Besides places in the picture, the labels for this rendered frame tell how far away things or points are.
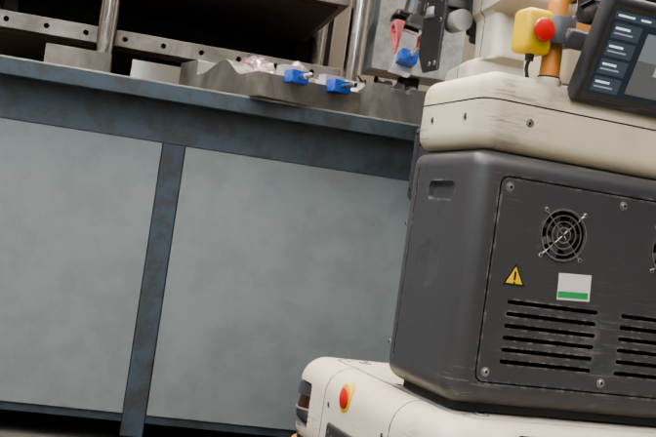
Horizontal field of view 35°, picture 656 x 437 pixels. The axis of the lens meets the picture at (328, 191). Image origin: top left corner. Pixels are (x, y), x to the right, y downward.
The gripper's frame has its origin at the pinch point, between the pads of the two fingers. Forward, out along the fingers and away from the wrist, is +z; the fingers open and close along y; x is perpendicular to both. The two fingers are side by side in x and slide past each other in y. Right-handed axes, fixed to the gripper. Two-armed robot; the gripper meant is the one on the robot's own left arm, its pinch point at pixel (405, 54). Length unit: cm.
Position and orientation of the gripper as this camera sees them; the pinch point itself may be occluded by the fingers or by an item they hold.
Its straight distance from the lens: 248.5
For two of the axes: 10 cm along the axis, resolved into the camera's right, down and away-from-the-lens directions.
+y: -9.4, -2.8, -2.0
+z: -2.4, 9.5, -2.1
